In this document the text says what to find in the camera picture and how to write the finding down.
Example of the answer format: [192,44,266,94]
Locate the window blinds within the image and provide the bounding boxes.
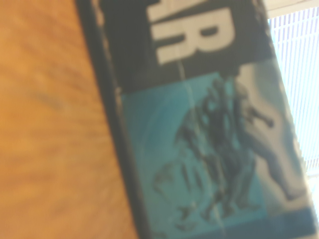
[268,16,319,176]

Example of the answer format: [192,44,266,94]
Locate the wooden bookshelf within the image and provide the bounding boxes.
[0,0,153,239]

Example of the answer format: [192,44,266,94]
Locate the blue black paperback book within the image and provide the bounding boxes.
[74,0,317,239]

